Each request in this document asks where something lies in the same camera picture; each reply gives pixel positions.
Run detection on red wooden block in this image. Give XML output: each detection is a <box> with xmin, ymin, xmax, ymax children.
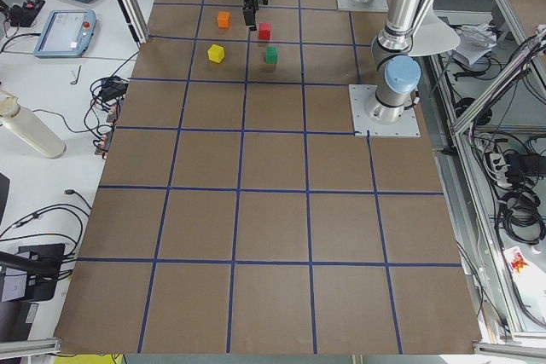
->
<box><xmin>258</xmin><ymin>23</ymin><xmax>271</xmax><ymax>41</ymax></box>

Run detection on orange wooden block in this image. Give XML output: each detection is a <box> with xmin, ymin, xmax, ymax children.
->
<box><xmin>217</xmin><ymin>11</ymin><xmax>231</xmax><ymax>29</ymax></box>

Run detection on green wooden block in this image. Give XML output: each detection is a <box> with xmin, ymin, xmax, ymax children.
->
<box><xmin>264</xmin><ymin>46</ymin><xmax>278</xmax><ymax>64</ymax></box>

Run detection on yellow wooden block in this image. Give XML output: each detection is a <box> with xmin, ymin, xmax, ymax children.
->
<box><xmin>207</xmin><ymin>43</ymin><xmax>225</xmax><ymax>64</ymax></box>

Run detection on allen key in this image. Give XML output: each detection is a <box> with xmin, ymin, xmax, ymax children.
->
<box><xmin>70</xmin><ymin>65</ymin><xmax>82</xmax><ymax>85</ymax></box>

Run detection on blue teach pendant lower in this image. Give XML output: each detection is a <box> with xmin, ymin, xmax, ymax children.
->
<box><xmin>32</xmin><ymin>9</ymin><xmax>96</xmax><ymax>58</ymax></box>

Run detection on brown paper mat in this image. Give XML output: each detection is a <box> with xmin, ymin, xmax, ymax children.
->
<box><xmin>55</xmin><ymin>0</ymin><xmax>480</xmax><ymax>355</ymax></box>

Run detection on white power strip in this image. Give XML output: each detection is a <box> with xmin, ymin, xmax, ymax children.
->
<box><xmin>485</xmin><ymin>152</ymin><xmax>512</xmax><ymax>189</ymax></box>

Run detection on black monitor stand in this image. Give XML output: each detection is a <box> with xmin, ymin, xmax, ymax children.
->
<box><xmin>1</xmin><ymin>244</ymin><xmax>65</xmax><ymax>302</ymax></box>

